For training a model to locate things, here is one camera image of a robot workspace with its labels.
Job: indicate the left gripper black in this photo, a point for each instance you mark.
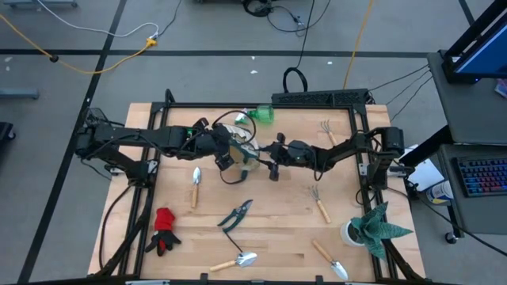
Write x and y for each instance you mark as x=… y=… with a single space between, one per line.
x=221 y=140

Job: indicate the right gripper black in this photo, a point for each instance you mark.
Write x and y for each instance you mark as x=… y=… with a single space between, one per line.
x=295 y=154

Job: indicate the beige green canvas gardening bag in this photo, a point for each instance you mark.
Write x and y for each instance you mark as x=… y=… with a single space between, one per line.
x=249 y=152

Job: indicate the green plastic spray bottle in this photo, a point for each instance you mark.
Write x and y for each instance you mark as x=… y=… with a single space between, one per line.
x=261 y=115

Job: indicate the red and black gardening gloves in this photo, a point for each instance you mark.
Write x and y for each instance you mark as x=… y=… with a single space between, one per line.
x=164 y=221

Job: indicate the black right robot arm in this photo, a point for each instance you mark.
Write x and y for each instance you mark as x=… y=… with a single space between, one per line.
x=344 y=150

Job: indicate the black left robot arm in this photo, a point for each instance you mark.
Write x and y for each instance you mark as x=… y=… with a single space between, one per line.
x=150 y=136

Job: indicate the black power strip box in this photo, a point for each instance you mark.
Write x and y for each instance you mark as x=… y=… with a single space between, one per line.
x=317 y=97

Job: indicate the black power supply box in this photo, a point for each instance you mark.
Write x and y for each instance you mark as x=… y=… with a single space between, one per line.
x=95 y=116

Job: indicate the green plant in white pot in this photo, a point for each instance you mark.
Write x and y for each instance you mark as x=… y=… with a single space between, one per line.
x=372 y=231

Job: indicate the black desk leg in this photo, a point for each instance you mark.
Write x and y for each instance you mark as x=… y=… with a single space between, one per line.
x=428 y=148

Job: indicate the white and blue can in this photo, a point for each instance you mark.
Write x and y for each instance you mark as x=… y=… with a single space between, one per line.
x=439 y=192

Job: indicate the black floor knob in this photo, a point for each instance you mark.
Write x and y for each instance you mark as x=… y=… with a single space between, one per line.
x=54 y=58

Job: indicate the black caster wheel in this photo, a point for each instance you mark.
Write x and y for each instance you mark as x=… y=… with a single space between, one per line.
x=450 y=237

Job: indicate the grey desk top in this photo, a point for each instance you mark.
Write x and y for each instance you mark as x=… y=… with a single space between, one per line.
x=467 y=115

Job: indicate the backlit rainbow keyboard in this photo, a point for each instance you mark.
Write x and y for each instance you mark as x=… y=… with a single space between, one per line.
x=483 y=176

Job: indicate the black floor object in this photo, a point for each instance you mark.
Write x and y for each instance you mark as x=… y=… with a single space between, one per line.
x=4 y=136

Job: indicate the black computer monitor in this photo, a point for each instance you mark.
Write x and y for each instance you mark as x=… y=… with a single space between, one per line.
x=487 y=55

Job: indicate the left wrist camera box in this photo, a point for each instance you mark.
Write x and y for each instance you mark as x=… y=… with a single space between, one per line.
x=224 y=162

